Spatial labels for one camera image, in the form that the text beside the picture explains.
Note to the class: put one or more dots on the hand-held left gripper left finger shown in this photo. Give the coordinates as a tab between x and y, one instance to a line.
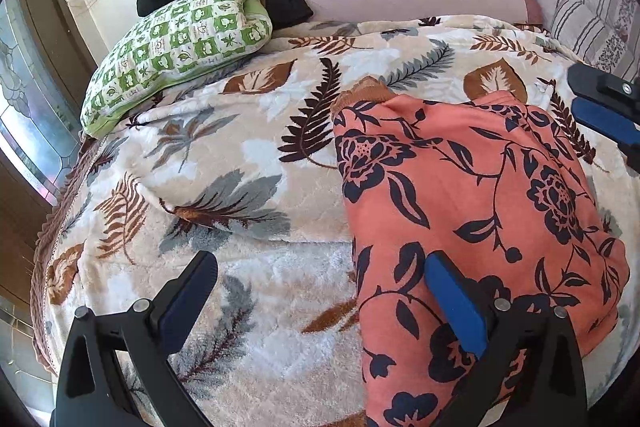
185	312

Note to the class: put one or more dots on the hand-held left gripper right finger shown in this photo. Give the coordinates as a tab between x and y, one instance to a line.
455	302

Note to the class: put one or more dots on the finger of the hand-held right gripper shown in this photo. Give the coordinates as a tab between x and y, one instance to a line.
600	83
602	122

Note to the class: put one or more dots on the orange floral garment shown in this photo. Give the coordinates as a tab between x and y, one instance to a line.
475	207

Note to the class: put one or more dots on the striped floral cushion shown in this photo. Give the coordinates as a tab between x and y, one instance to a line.
595	22

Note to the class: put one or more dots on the brown lace-edged mat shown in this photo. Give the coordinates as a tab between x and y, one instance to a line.
42	247

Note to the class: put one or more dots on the leaf print blanket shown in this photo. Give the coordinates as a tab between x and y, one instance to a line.
225	157

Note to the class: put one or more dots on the stained glass window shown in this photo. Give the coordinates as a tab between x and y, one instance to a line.
25	107

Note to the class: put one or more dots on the green patterned pillow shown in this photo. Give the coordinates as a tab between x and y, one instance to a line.
175	47

